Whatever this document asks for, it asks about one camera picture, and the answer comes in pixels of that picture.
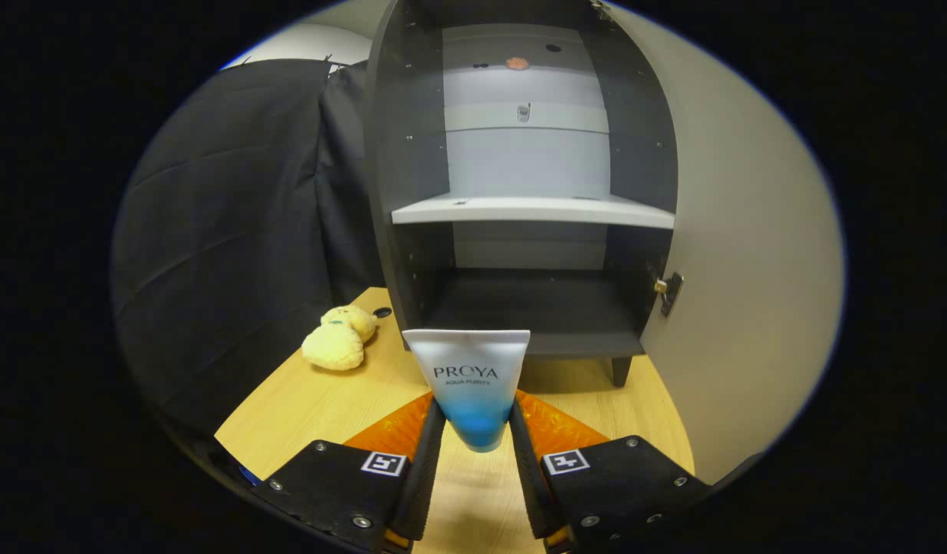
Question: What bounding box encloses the yellow plush toy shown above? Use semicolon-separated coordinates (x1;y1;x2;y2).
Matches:
301;305;378;372

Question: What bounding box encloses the white blue cosmetic tube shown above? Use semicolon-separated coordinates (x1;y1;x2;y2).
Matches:
402;329;532;453

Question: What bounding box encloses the white cabinet shelf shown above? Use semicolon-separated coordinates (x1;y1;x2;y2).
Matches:
391;192;676;230

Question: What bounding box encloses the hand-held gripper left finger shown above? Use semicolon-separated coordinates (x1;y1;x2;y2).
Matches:
252;391;448;553

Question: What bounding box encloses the dark grey cabinet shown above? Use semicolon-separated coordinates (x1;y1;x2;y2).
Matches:
363;0;680;387

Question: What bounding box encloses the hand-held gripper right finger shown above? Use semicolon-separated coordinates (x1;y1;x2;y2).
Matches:
509;389;712;553

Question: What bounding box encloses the black backdrop cloth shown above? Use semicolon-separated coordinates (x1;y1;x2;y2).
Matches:
112;58;389;439

